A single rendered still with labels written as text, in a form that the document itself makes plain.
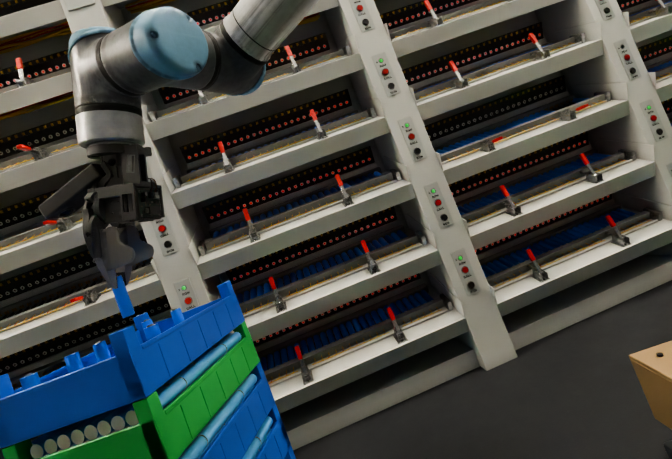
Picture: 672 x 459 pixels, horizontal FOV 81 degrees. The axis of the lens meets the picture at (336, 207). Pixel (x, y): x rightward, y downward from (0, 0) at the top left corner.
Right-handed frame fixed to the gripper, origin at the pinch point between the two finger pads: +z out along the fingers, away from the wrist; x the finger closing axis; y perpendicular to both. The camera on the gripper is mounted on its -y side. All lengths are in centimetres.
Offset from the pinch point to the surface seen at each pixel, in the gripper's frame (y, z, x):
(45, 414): 1.1, 13.1, -14.9
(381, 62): 45, -46, 55
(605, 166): 109, -11, 75
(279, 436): 19.2, 31.7, 11.8
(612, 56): 112, -43, 71
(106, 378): 9.3, 9.4, -14.9
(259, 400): 17.1, 24.2, 9.5
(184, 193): -9.3, -15.6, 40.4
